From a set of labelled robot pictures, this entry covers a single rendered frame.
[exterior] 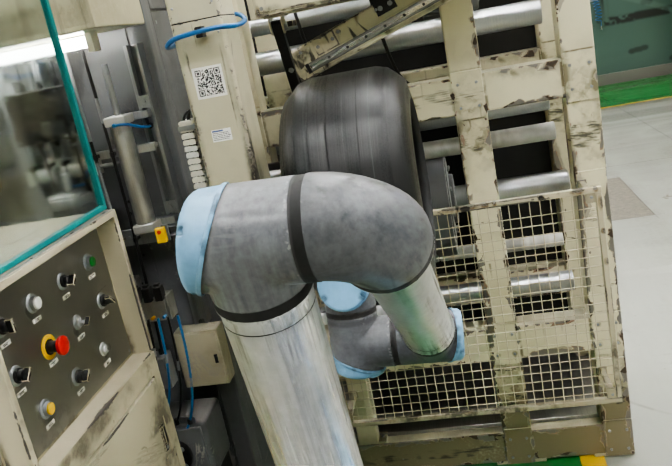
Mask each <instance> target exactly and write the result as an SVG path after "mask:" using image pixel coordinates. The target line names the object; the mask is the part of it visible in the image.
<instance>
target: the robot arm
mask: <svg viewBox="0 0 672 466"><path fill-rule="evenodd" d="M434 243H435V241H434V234H433V229H432V227H431V224H430V221H429V219H428V216H427V214H426V213H425V211H424V210H423V208H422V207H421V206H420V205H419V204H418V203H417V201H416V200H415V199H413V198H412V197H411V196H410V195H408V194H407V193H405V192H404V191H402V190H400V189H399V188H397V187H394V186H392V185H390V184H388V183H385V182H383V181H379V180H376V179H373V178H369V177H366V176H362V175H356V174H351V173H342V172H308V173H306V174H300V175H290V176H283V177H275V178H267V179H260V180H252V181H245V182H237V183H229V182H224V183H222V184H221V185H217V186H212V187H206V188H201V189H198V190H196V191H194V192H193V193H191V194H190V195H189V196H188V197H187V199H186V201H185V202H184V204H183V206H182V209H181V212H180V215H179V219H178V224H177V230H176V262H177V269H178V273H179V277H180V280H181V283H182V285H183V287H184V288H185V290H186V291H187V292H189V293H191V294H193V295H198V296H204V295H205V294H209V295H210V297H211V300H212V302H213V305H214V308H215V310H216V312H217V314H218V315H219V316H220V317H221V319H222V322H223V325H224V327H225V330H226V333H227V335H228V338H229V341H230V344H231V346H232V349H233V352H234V354H235V357H236V360H237V363H238V365H239V368H240V371H241V373H242V376H243V379H244V381H245V384H246V387H247V390H248V392H249V395H250V398H251V400H252V403H253V406H254V409H255V411H256V414H257V417H258V419H259V422H260V425H261V428H262V430H263V433H264V436H265V438H266V441H267V444H268V446H269V449H270V452H271V455H272V457H273V460H274V463H275V465H276V466H363V462H362V459H361V455H360V451H359V448H358V444H357V441H356V437H355V434H354V430H353V426H352V423H351V419H350V416H349V412H348V408H347V405H346V401H345V398H344V394H343V391H342V387H341V383H340V380H339V376H338V373H339V374H340V375H341V376H343V377H346V378H349V379H359V380H361V379H366V378H375V377H378V376H380V375H381V374H383V373H384V371H385V370H386V367H391V366H397V365H411V364H424V363H437V362H448V363H451V362H454V361H459V360H462V359H463V358H464V356H465V345H464V333H463V323H462V315H461V311H460V310H459V309H457V308H447V306H446V303H445V300H444V298H443V295H442V292H441V290H440V287H439V284H438V282H437V279H436V276H435V274H434V271H433V268H432V266H431V260H432V257H433V253H434ZM314 283H317V289H318V293H319V296H320V298H321V299H322V301H323V302H324V303H325V310H326V317H327V323H328V330H329V336H330V343H331V348H330V344H329V341H328V337H327V333H326V330H325V326H324V323H323V319H322V315H321V312H320V308H319V305H318V301H317V298H316V294H315V290H314V287H313V286H314ZM377 305H380V306H381V307H382V309H383V310H384V312H385V313H386V314H387V315H377V308H376V306H377ZM331 349H332V351H331Z"/></svg>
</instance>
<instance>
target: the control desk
mask: <svg viewBox="0 0 672 466"><path fill-rule="evenodd" d="M152 348H153V344H152V341H151V337H150V334H149V330H148V326H147V323H146V319H145V316H144V312H143V308H142V305H141V301H140V298H139V294H138V290H137V287H136V283H135V280H134V276H133V272H132V269H131V265H130V262H129V258H128V254H127V251H126V247H125V244H124V240H123V237H122V233H121V229H120V226H119V222H118V219H117V215H116V211H115V209H109V210H107V209H106V210H103V211H102V212H100V213H99V214H97V215H95V216H94V217H92V218H91V219H89V220H87V221H86V222H84V223H83V224H81V225H79V226H78V227H76V228H74V229H73V230H71V231H70V232H68V233H66V234H65V235H63V236H62V237H60V238H58V239H57V240H55V241H54V242H52V243H50V244H49V245H47V246H46V247H44V248H42V249H41V250H39V251H38V252H36V253H34V254H33V255H31V256H29V257H28V258H26V259H25V260H23V261H21V262H20V263H18V264H17V265H15V266H13V267H12V268H10V269H9V270H7V271H5V272H4V273H2V274H1V275H0V466H186V465H185V461H184V457H183V454H182V450H181V447H180V443H179V439H178V436H177V432H176V429H175V425H174V421H173V418H172V414H171V411H170V407H169V403H168V400H167V396H166V393H165V389H164V386H163V382H162V378H161V375H160V371H159V368H158V364H157V360H156V357H155V353H154V351H152V350H151V349H152Z"/></svg>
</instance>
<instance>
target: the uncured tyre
mask: <svg viewBox="0 0 672 466"><path fill-rule="evenodd" d="M279 157H280V171H281V177H283V176H290V175H300V174H306V173H308V172H342V173H351V174H356V175H362V176H366V177H369V178H373V179H376V180H379V181H383V182H385V183H388V184H390V185H392V186H394V187H397V188H399V189H400V190H402V191H404V192H405V193H407V194H408V195H410V196H411V197H412V198H413V199H415V200H416V201H417V203H418V204H419V205H420V206H421V207H422V208H423V210H424V211H425V213H426V214H427V216H428V219H429V221H430V224H431V227H432V229H433V234H434V241H435V243H434V253H433V257H432V260H431V266H432V268H433V271H434V274H435V272H436V236H435V226H434V216H433V208H432V200H431V193H430V186H429V179H428V172H427V166H426V160H425V154H424V148H423V142H422V137H421V132H420V127H419V122H418V117H417V113H416V109H415V105H414V102H413V99H412V96H411V93H410V90H409V87H408V84H407V81H406V79H405V78H404V77H402V76H401V75H399V74H398V73H396V72H395V71H393V70H391V69H390V68H388V67H380V66H373V67H367V68H362V69H356V70H351V71H346V72H340V73H335V74H329V75H324V76H319V77H313V78H310V79H308V80H306V81H304V82H302V83H300V84H298V85H297V86H296V88H295V89H294V91H293V92H292V93H291V95H290V96H289V98H288V99H287V100H286V102H285V104H284V106H283V109H282V113H281V118H280V128H279Z"/></svg>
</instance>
